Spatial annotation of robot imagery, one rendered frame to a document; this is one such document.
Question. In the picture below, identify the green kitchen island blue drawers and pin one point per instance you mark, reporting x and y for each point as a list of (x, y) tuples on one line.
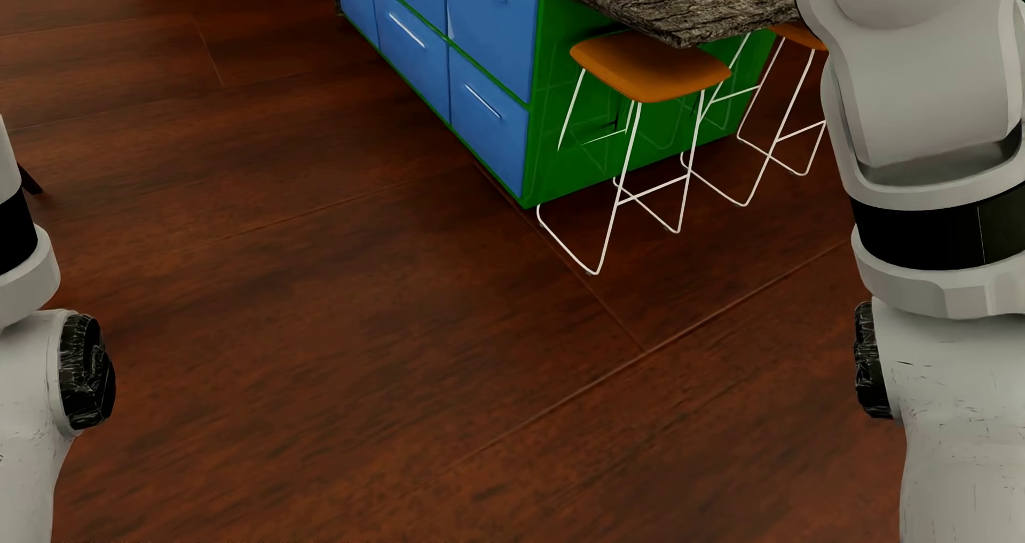
[(496, 62)]

